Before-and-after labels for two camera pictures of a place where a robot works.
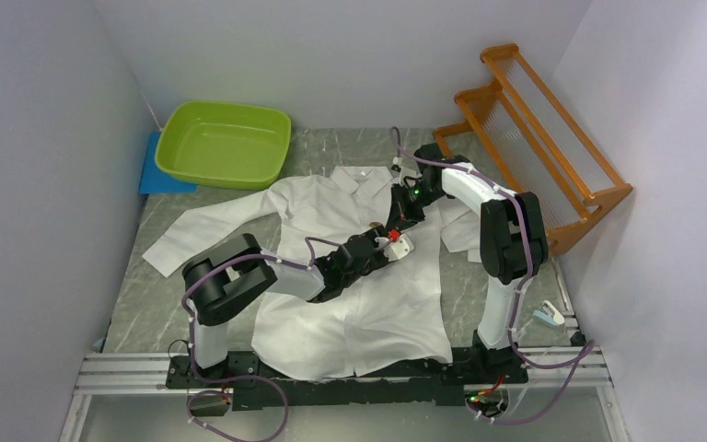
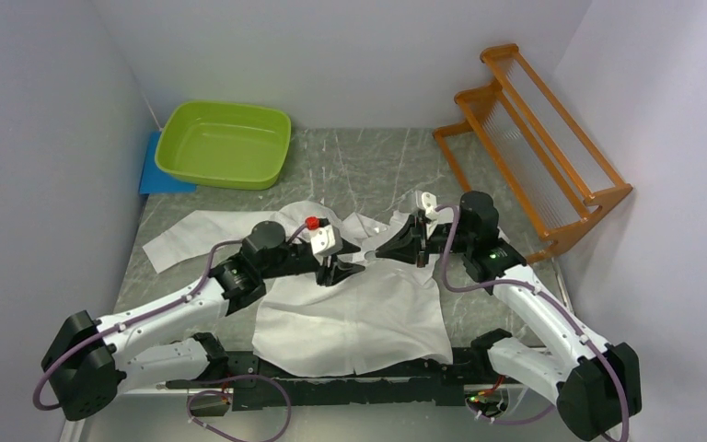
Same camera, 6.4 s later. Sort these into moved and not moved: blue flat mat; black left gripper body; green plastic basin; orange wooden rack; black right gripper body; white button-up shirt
Moved: black left gripper body; white button-up shirt; black right gripper body
Not moved: green plastic basin; orange wooden rack; blue flat mat
